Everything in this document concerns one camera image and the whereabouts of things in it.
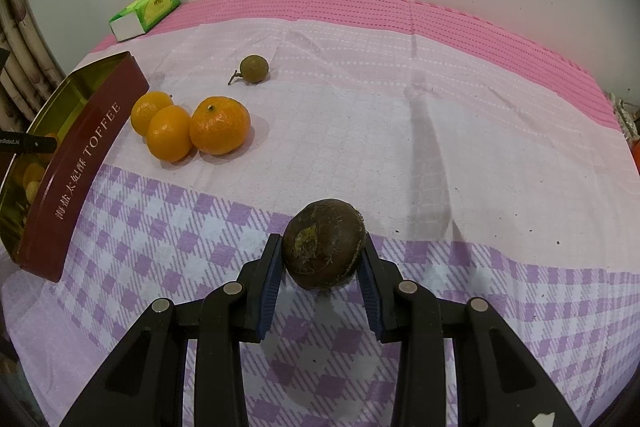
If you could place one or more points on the tan longan fruit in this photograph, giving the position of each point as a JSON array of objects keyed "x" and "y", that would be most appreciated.
[{"x": 31, "y": 191}]

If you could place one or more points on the dark brown mangosteen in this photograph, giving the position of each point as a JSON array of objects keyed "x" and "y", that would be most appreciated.
[{"x": 322, "y": 243}]

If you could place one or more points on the gold red toffee tin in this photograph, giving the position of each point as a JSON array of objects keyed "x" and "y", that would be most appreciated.
[{"x": 85, "y": 114}]

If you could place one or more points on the clutter at right edge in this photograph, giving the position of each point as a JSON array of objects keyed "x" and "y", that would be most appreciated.
[{"x": 627, "y": 116}]

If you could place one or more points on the orange object at right edge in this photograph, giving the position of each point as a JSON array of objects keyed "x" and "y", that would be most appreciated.
[{"x": 635, "y": 152}]

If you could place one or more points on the small orange mandarin behind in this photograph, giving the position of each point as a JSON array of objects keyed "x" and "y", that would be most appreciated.
[{"x": 146, "y": 107}]

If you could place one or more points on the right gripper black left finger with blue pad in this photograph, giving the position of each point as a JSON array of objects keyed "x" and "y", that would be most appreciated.
[{"x": 141, "y": 382}]

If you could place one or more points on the small orange mandarin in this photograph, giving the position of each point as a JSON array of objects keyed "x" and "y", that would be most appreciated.
[
  {"x": 146, "y": 107},
  {"x": 168, "y": 137}
]

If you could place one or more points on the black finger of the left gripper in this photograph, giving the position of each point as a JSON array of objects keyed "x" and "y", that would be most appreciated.
[{"x": 24, "y": 143}]

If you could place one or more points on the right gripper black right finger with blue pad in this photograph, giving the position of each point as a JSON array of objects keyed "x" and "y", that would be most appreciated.
[{"x": 498, "y": 380}]

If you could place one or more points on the large orange mandarin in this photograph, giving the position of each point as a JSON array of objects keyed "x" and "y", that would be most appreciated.
[{"x": 219, "y": 125}]

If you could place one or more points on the pink purple checked tablecloth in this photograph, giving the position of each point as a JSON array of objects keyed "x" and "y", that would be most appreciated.
[{"x": 481, "y": 163}]

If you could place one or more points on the green white tissue box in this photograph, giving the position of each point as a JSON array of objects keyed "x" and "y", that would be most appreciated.
[{"x": 139, "y": 17}]

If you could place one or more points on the green longan with stem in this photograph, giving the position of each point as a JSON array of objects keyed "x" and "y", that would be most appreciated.
[{"x": 253, "y": 69}]

